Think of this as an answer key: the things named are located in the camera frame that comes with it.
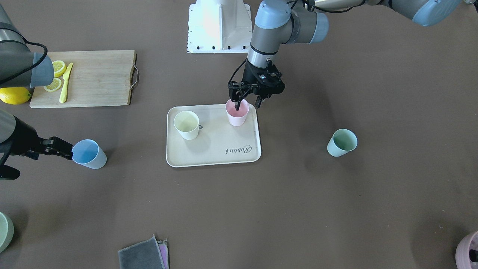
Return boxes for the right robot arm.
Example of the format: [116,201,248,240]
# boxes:
[0,7,73,160]

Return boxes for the lemon slice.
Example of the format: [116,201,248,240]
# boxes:
[43,78,63,92]
[52,60,66,78]

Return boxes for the pink cup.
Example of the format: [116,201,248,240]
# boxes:
[226,99,249,127]

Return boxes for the blue cup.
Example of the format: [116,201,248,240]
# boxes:
[72,139,107,170]

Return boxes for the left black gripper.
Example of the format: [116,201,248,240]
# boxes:
[229,60,285,111]

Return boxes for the beige rabbit tray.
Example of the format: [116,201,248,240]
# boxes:
[166,104,262,167]

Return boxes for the pink bowl with ice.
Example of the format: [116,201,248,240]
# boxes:
[455,231,478,269]

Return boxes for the grey folded cloth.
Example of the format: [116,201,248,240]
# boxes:
[118,236,170,269]

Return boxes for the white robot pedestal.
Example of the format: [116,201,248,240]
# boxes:
[187,0,252,53]

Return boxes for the yellow plastic knife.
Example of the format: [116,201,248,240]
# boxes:
[59,62,74,103]

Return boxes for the mint green bowl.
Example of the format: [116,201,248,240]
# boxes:
[0,212,14,253]

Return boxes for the pale yellow cup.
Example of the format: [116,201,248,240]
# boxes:
[174,111,199,140]

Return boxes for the wooden cutting board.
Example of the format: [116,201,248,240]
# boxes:
[30,50,139,108]

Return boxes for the green cup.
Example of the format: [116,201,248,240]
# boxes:
[327,129,358,157]

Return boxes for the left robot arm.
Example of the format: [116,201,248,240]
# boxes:
[228,0,459,110]

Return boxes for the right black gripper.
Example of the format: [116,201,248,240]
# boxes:
[10,117,73,160]

